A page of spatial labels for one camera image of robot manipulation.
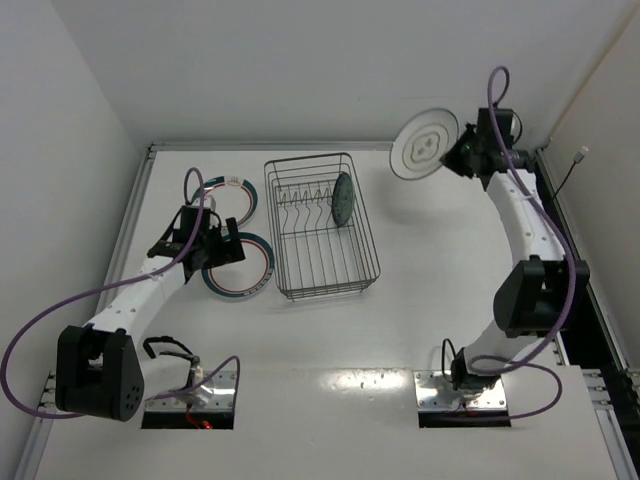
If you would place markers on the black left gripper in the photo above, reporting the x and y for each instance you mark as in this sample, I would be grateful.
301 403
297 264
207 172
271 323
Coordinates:
220 247

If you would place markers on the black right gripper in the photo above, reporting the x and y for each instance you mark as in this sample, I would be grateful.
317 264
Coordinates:
460 155

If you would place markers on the white plate red teal rim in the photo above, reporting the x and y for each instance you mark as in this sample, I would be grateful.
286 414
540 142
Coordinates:
241 280

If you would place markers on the white plate with teal rim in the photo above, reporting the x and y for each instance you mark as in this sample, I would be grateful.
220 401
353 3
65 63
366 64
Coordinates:
422 143

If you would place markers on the white plate green red rim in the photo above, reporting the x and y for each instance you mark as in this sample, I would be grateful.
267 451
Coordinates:
232 196

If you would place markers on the small blue floral plate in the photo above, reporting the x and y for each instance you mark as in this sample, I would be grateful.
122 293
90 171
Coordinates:
342 203

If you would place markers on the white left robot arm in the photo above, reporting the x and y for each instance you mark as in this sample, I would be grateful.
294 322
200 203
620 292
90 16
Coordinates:
109 366

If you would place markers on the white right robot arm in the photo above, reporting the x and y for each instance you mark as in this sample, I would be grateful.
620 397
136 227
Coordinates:
546 283

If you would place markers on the grey wire dish rack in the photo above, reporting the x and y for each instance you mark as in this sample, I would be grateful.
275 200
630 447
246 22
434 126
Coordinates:
314 257

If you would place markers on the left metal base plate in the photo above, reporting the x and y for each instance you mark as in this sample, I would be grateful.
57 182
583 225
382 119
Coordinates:
215 396

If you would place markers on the metal base plate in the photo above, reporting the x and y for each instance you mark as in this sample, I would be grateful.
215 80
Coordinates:
215 396
436 395

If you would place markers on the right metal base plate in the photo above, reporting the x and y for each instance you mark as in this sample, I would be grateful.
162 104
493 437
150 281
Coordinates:
436 395

